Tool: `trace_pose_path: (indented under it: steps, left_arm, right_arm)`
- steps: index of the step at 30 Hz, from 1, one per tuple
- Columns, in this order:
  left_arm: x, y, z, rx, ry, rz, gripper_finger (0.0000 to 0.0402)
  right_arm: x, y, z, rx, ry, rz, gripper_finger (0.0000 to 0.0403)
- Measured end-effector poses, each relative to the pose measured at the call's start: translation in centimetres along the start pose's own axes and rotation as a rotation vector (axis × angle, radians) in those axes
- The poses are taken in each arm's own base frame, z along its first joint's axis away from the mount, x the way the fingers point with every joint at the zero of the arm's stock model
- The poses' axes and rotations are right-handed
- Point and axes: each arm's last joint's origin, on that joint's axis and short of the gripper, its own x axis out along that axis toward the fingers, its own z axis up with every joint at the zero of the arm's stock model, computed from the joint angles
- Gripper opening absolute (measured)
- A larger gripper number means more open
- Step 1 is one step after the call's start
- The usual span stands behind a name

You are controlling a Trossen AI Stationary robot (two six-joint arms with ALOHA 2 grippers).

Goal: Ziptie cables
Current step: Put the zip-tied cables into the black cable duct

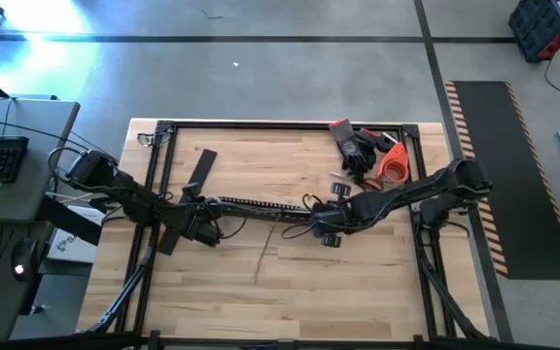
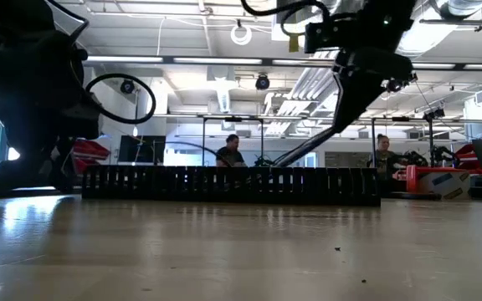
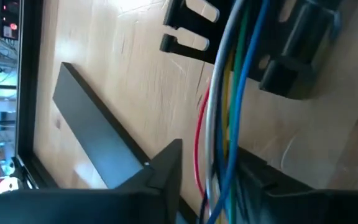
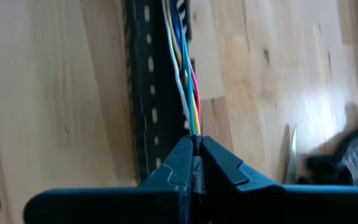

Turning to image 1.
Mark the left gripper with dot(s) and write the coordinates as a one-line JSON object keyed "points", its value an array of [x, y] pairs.
{"points": [[202, 219]]}

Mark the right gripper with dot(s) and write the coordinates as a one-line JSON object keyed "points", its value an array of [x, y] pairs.
{"points": [[333, 219]]}

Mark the black duct cover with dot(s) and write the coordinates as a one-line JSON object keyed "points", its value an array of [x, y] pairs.
{"points": [[202, 167]]}

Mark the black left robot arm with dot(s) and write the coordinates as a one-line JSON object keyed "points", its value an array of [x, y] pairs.
{"points": [[129, 194]]}

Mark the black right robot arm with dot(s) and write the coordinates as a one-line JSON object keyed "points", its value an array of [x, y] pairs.
{"points": [[406, 192]]}

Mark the black work glove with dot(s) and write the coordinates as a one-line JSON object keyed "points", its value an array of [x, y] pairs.
{"points": [[368, 150], [345, 141]]}

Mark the black tape roll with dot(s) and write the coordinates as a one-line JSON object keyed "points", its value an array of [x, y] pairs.
{"points": [[379, 146]]}

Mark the clear safety glasses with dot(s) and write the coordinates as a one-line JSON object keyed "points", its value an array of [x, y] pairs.
{"points": [[140, 140]]}

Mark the orange tape dispenser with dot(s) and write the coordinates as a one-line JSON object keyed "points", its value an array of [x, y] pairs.
{"points": [[396, 155]]}

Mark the black flat bar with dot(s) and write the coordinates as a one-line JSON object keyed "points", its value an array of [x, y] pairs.
{"points": [[66, 219]]}

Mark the white printed carton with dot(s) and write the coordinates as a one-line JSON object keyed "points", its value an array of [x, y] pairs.
{"points": [[68, 248]]}

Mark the black computer mouse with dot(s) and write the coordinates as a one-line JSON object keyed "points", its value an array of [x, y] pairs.
{"points": [[23, 257]]}

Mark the black striped-edge floor mat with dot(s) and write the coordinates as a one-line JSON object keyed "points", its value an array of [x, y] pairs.
{"points": [[513, 185]]}

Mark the black and red toolbox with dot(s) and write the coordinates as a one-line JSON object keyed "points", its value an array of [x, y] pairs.
{"points": [[537, 29]]}

